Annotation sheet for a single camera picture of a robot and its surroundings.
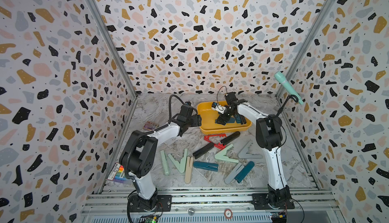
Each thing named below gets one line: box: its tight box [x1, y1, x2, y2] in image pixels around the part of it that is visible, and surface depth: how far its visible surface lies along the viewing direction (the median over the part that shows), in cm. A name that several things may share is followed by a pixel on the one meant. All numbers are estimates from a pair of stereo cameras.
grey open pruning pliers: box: [238, 139, 263, 159], surface depth 91 cm
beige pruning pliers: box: [184, 156, 194, 184], surface depth 84 cm
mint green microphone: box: [274, 70, 304, 105], surface depth 85 cm
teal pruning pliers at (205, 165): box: [192, 161, 219, 172], surface depth 86 cm
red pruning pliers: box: [203, 133, 227, 151], surface depth 95 cm
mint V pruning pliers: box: [167, 148, 188, 174], surface depth 87 cm
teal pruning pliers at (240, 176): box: [234, 161, 255, 184], surface depth 85 cm
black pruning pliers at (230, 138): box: [220, 131, 241, 146], surface depth 99 cm
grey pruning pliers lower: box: [224, 162, 245, 184], surface depth 83 cm
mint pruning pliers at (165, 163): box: [160, 149, 171, 176], surface depth 86 cm
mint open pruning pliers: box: [214, 143, 240, 164], surface depth 91 cm
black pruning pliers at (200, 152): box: [192, 142, 215, 160], surface depth 92 cm
